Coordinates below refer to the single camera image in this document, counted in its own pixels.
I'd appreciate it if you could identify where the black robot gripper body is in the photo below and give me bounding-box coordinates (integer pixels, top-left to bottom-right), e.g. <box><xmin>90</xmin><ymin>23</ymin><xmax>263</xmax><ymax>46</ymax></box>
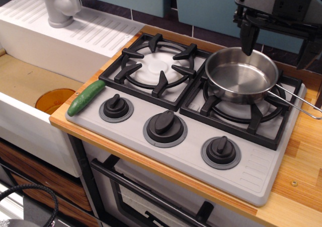
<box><xmin>233</xmin><ymin>0</ymin><xmax>321</xmax><ymax>33</ymax></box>

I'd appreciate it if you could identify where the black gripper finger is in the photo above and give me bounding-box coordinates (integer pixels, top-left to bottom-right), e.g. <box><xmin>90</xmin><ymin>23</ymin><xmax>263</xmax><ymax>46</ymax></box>
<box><xmin>296</xmin><ymin>28</ymin><xmax>321</xmax><ymax>70</ymax></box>
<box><xmin>240</xmin><ymin>17</ymin><xmax>259</xmax><ymax>56</ymax></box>

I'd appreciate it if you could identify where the stainless steel pan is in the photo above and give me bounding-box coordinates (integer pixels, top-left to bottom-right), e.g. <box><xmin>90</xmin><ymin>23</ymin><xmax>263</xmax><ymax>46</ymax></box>
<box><xmin>205</xmin><ymin>47</ymin><xmax>321</xmax><ymax>120</ymax></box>

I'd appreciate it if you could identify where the green pickle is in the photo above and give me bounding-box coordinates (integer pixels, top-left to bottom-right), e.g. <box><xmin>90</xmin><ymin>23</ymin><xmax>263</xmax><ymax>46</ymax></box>
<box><xmin>67</xmin><ymin>80</ymin><xmax>105</xmax><ymax>117</ymax></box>

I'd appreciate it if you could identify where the black right stove knob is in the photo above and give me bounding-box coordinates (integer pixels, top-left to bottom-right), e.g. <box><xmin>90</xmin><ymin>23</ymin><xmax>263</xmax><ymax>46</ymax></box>
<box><xmin>201</xmin><ymin>136</ymin><xmax>242</xmax><ymax>170</ymax></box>

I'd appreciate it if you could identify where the black stove knob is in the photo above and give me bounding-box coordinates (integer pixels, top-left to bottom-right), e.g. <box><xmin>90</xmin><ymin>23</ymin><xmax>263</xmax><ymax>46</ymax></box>
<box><xmin>201</xmin><ymin>136</ymin><xmax>242</xmax><ymax>170</ymax></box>
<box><xmin>99</xmin><ymin>94</ymin><xmax>134</xmax><ymax>123</ymax></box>
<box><xmin>143</xmin><ymin>110</ymin><xmax>188</xmax><ymax>148</ymax></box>

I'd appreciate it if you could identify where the black middle stove knob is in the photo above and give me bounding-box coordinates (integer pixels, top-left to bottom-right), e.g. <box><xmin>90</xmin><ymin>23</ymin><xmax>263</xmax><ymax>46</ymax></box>
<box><xmin>143</xmin><ymin>110</ymin><xmax>188</xmax><ymax>148</ymax></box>

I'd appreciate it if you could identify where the grey toy stove top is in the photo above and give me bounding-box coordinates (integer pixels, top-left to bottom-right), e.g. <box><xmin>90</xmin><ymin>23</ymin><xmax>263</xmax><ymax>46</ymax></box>
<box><xmin>64</xmin><ymin>33</ymin><xmax>307</xmax><ymax>207</ymax></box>

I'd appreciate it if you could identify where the black left stove knob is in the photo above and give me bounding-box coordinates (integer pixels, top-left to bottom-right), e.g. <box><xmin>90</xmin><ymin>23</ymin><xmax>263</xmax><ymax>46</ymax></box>
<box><xmin>99</xmin><ymin>94</ymin><xmax>134</xmax><ymax>123</ymax></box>

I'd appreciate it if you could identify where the black right burner grate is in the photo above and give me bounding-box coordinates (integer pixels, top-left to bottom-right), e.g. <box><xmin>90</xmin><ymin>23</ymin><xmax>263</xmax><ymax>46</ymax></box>
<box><xmin>180</xmin><ymin>70</ymin><xmax>302</xmax><ymax>150</ymax></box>

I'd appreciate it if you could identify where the black burner grate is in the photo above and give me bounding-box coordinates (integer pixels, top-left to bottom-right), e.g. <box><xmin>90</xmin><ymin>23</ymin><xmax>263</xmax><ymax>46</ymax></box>
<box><xmin>180</xmin><ymin>70</ymin><xmax>302</xmax><ymax>150</ymax></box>
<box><xmin>99</xmin><ymin>33</ymin><xmax>210</xmax><ymax>111</ymax></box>

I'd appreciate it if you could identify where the black left burner grate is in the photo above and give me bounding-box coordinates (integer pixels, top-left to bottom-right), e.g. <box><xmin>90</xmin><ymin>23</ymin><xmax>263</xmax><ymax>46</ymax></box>
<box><xmin>99</xmin><ymin>33</ymin><xmax>210</xmax><ymax>111</ymax></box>

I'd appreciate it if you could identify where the white left burner disc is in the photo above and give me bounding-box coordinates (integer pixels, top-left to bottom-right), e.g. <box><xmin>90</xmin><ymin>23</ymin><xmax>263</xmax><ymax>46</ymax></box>
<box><xmin>131</xmin><ymin>51</ymin><xmax>190</xmax><ymax>85</ymax></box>

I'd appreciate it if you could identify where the grey toy faucet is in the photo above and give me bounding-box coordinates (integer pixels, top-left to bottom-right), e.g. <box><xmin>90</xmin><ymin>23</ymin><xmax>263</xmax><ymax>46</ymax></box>
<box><xmin>44</xmin><ymin>0</ymin><xmax>82</xmax><ymax>28</ymax></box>

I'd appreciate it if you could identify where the white oven door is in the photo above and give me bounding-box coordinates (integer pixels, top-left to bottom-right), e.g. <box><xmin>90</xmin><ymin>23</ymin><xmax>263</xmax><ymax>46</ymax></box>
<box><xmin>84</xmin><ymin>142</ymin><xmax>259</xmax><ymax>226</ymax></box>

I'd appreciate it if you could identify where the white toy sink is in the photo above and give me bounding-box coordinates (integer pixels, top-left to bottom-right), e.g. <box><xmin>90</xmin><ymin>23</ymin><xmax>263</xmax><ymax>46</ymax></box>
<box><xmin>1</xmin><ymin>0</ymin><xmax>143</xmax><ymax>177</ymax></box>

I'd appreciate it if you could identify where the orange sink drain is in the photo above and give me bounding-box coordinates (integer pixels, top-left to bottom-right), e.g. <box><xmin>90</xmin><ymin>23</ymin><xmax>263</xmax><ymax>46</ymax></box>
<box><xmin>35</xmin><ymin>88</ymin><xmax>75</xmax><ymax>115</ymax></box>

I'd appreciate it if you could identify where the wooden drawer front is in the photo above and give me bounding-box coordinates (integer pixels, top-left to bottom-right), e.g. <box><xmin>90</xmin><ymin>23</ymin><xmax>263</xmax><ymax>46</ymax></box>
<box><xmin>1</xmin><ymin>139</ymin><xmax>99</xmax><ymax>226</ymax></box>

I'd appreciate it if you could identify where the black oven door handle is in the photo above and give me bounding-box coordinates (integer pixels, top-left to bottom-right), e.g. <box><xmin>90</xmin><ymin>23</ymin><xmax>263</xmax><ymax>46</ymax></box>
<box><xmin>90</xmin><ymin>156</ymin><xmax>214</xmax><ymax>226</ymax></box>

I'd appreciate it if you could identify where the black braided cable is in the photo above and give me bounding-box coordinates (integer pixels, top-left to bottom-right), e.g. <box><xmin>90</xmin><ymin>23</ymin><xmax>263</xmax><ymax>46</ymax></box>
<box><xmin>0</xmin><ymin>183</ymin><xmax>59</xmax><ymax>227</ymax></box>

